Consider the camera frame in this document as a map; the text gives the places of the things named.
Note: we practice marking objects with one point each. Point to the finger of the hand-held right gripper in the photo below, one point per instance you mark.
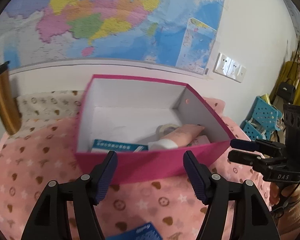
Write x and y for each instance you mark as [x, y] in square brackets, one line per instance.
[242, 143]
[254, 161]

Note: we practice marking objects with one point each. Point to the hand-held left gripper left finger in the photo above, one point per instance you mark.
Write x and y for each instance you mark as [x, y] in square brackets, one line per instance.
[107, 177]

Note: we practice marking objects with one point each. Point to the pink tube green label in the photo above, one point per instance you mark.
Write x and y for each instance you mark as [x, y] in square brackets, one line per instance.
[199, 141]

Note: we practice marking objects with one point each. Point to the person's right hand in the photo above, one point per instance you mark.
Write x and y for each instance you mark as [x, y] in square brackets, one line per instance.
[284, 192]

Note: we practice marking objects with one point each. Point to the pink patterned blanket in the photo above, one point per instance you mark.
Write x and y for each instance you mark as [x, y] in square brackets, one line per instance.
[40, 160]

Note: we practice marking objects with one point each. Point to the yellow paper roll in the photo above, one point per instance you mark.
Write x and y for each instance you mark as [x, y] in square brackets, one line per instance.
[266, 98]

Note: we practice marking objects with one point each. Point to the white wall socket panel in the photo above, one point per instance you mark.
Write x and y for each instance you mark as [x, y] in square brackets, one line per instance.
[229, 67]

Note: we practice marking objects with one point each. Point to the black handbag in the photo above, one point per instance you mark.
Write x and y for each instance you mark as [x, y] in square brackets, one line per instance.
[286, 88]

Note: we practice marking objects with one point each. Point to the blue white medicine box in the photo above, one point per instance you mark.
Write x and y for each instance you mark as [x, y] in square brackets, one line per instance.
[115, 145]

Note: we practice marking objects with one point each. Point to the large peach tube white cap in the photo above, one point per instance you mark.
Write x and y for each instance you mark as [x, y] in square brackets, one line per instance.
[180, 135]

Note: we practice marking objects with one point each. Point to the colourful wall map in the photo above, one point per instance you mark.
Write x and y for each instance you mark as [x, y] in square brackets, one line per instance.
[102, 17]

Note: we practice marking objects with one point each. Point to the white wall paper sheet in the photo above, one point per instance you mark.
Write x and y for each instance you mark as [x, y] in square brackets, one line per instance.
[296, 15]

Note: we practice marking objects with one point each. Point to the person's right forearm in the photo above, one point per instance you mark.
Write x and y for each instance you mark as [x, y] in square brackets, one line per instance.
[297, 212]

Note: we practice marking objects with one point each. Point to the pink cardboard box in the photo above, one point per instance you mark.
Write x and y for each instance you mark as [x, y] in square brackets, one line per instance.
[145, 165]

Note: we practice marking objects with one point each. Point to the white tape roll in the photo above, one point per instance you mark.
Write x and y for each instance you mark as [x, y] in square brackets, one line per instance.
[165, 129]

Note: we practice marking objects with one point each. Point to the cream patterned blanket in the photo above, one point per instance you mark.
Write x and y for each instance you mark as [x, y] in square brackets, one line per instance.
[45, 105]

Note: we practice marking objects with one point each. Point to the blue perforated plastic basket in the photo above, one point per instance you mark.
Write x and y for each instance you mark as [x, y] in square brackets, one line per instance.
[266, 112]
[254, 130]

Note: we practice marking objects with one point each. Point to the gold metal tumbler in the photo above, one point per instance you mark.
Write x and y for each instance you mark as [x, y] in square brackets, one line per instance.
[2, 100]

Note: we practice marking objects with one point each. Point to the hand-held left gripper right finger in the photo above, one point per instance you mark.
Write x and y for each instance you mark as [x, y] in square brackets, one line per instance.
[196, 177]

